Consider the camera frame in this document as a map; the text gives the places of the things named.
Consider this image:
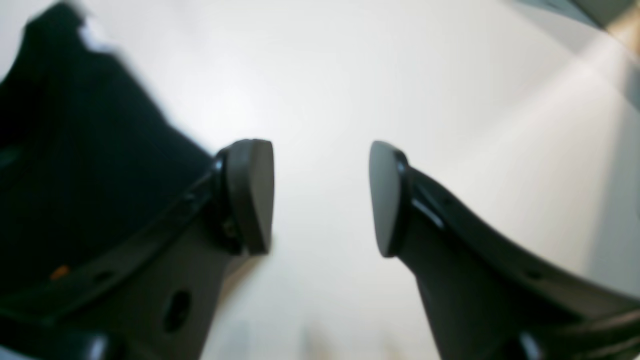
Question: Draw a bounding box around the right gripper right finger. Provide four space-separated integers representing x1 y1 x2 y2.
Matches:
369 141 640 360

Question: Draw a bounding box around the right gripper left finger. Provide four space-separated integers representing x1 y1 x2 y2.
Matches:
1 139 275 360

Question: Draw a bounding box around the black T-shirt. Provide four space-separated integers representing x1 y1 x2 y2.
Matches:
0 3 212 296

